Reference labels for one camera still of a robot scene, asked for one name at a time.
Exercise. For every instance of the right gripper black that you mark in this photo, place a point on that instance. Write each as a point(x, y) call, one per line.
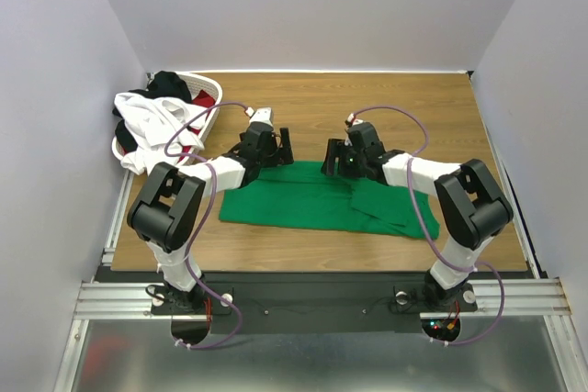
point(335, 161)

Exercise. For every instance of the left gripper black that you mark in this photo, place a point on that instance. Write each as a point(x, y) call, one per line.
point(282, 155)

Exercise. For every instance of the green t shirt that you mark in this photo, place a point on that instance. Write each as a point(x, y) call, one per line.
point(299, 196)

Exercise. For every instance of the white t shirt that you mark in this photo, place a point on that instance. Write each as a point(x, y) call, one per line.
point(152, 123)

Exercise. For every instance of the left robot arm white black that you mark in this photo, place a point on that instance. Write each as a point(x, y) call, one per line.
point(165, 211)

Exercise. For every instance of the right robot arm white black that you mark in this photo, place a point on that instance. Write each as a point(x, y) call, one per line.
point(473, 205)

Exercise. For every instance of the red t shirt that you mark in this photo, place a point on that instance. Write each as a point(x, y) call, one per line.
point(195, 121)

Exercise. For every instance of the black t shirt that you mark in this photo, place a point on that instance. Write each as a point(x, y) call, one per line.
point(163, 84)

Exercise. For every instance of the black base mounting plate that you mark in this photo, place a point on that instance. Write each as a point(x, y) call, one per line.
point(257, 303)

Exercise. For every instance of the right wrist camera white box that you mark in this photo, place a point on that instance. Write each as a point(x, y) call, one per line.
point(353, 120)

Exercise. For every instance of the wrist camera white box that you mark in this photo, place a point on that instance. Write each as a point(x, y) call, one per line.
point(264, 115)
point(353, 120)

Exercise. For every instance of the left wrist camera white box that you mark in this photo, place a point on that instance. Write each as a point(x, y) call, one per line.
point(264, 115)

